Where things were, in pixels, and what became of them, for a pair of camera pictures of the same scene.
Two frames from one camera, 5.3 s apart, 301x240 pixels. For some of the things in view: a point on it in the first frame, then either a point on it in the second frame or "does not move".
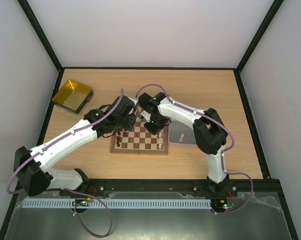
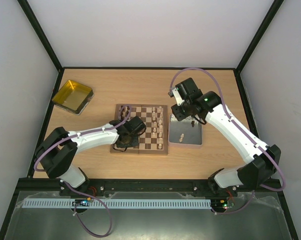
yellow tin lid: x=73 y=97 does not move
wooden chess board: x=140 y=140 does not move
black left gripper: x=129 y=126 → x=135 y=142
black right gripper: x=155 y=127 → x=178 y=113
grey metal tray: x=176 y=128 does not move
